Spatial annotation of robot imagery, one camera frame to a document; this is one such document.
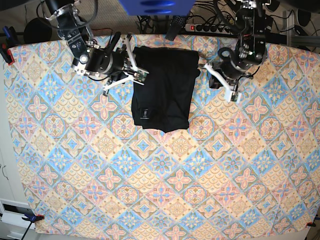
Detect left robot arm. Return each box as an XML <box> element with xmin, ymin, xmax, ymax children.
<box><xmin>203</xmin><ymin>0</ymin><xmax>271</xmax><ymax>104</ymax></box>

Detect blue clamp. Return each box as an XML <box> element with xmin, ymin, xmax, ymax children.
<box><xmin>0</xmin><ymin>26</ymin><xmax>15</xmax><ymax>66</ymax></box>
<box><xmin>21</xmin><ymin>214</ymin><xmax>45</xmax><ymax>240</ymax></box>

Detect blue clamp bottom left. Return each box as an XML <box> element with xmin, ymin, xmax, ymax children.
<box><xmin>21</xmin><ymin>214</ymin><xmax>45</xmax><ymax>240</ymax></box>

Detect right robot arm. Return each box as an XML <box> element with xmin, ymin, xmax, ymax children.
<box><xmin>36</xmin><ymin>0</ymin><xmax>149</xmax><ymax>95</ymax></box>

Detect blue clamp top left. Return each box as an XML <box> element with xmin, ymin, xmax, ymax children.
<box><xmin>0</xmin><ymin>26</ymin><xmax>15</xmax><ymax>66</ymax></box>

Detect patterned tablecloth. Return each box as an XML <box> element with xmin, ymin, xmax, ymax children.
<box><xmin>3</xmin><ymin>41</ymin><xmax>320</xmax><ymax>240</ymax></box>

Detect white cabinet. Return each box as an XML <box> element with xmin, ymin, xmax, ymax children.
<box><xmin>0</xmin><ymin>62</ymin><xmax>38</xmax><ymax>240</ymax></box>

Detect black round stand base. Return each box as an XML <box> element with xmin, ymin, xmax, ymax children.
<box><xmin>23</xmin><ymin>18</ymin><xmax>53</xmax><ymax>44</ymax></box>

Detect orange clamp bottom right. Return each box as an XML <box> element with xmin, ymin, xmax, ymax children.
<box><xmin>307</xmin><ymin>222</ymin><xmax>316</xmax><ymax>227</ymax></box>

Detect black mesh strap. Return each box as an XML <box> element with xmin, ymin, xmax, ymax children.
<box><xmin>165</xmin><ymin>15</ymin><xmax>187</xmax><ymax>41</ymax></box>

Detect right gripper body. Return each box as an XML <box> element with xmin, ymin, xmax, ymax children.
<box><xmin>100</xmin><ymin>48</ymin><xmax>135</xmax><ymax>80</ymax></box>

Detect white power strip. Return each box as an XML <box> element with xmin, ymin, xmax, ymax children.
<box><xmin>184</xmin><ymin>23</ymin><xmax>232</xmax><ymax>35</ymax></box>

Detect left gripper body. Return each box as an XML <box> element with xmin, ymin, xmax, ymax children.
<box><xmin>215</xmin><ymin>47</ymin><xmax>253</xmax><ymax>88</ymax></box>

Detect blue box overhead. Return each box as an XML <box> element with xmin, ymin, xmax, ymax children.
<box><xmin>119</xmin><ymin>0</ymin><xmax>195</xmax><ymax>16</ymax></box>

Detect black T-shirt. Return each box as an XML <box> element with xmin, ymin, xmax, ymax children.
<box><xmin>131</xmin><ymin>46</ymin><xmax>200</xmax><ymax>133</ymax></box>

